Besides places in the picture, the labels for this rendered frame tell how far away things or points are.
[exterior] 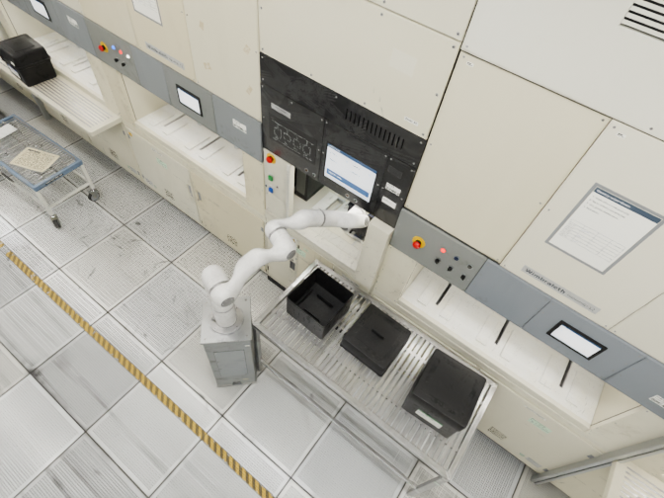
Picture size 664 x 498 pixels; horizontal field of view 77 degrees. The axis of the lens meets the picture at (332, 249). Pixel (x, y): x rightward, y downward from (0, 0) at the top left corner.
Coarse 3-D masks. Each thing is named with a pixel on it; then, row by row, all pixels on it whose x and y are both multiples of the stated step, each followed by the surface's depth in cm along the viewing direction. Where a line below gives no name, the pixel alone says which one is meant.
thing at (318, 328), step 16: (320, 272) 246; (304, 288) 248; (320, 288) 256; (336, 288) 246; (288, 304) 236; (304, 304) 248; (320, 304) 249; (336, 304) 250; (304, 320) 235; (320, 320) 243; (336, 320) 239; (320, 336) 234
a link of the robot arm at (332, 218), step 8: (328, 216) 213; (336, 216) 217; (344, 216) 218; (352, 216) 219; (360, 216) 221; (368, 216) 226; (328, 224) 215; (336, 224) 219; (344, 224) 219; (352, 224) 219; (360, 224) 222; (368, 224) 227
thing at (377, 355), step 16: (368, 320) 236; (384, 320) 237; (352, 336) 229; (368, 336) 230; (384, 336) 228; (400, 336) 232; (352, 352) 232; (368, 352) 225; (384, 352) 226; (384, 368) 221
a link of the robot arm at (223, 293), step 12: (276, 240) 204; (288, 240) 203; (252, 252) 205; (264, 252) 203; (276, 252) 201; (288, 252) 201; (240, 264) 204; (252, 264) 204; (264, 264) 208; (240, 276) 204; (216, 288) 202; (228, 288) 201; (240, 288) 207; (216, 300) 201; (228, 300) 203
